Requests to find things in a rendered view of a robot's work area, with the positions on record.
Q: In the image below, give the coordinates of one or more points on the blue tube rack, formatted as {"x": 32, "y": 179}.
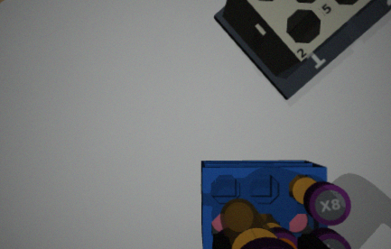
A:
{"x": 252, "y": 178}

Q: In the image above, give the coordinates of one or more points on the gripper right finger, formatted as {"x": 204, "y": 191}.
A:
{"x": 310, "y": 241}

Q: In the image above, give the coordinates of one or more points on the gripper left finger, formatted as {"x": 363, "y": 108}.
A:
{"x": 221, "y": 242}

